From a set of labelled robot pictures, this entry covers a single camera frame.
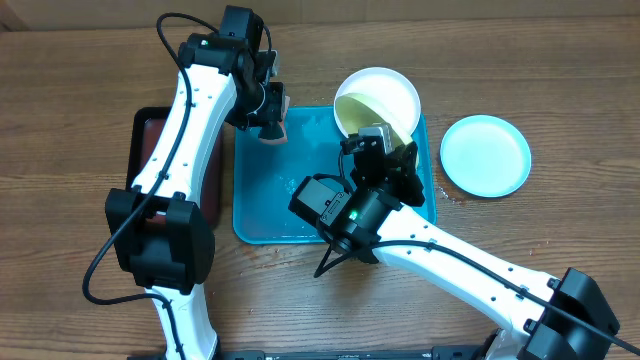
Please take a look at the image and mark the green red sponge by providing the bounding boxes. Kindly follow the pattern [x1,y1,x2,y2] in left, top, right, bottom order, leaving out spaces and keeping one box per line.
[258,96,290,145]

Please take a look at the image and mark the pink white plate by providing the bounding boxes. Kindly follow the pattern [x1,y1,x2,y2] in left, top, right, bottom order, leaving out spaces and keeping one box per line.
[334,67,421,137]

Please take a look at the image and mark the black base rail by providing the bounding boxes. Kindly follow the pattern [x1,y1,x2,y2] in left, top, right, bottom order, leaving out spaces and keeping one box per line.
[212,345,489,360]

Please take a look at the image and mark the yellow plate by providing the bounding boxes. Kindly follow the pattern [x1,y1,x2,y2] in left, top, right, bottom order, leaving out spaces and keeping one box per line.
[334,92,420,149]

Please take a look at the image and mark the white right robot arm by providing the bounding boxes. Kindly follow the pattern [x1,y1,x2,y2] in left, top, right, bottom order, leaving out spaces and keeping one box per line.
[316,135,624,359]

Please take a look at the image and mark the teal plastic tray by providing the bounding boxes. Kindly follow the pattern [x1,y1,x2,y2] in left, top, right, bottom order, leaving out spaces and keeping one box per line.
[231,105,437,245]

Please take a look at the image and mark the dark red tray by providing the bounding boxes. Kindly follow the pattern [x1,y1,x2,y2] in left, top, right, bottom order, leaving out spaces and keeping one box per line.
[126,107,224,228]

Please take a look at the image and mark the light blue plate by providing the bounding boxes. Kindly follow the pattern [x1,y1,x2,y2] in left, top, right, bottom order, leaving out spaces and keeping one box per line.
[440,115,532,198]

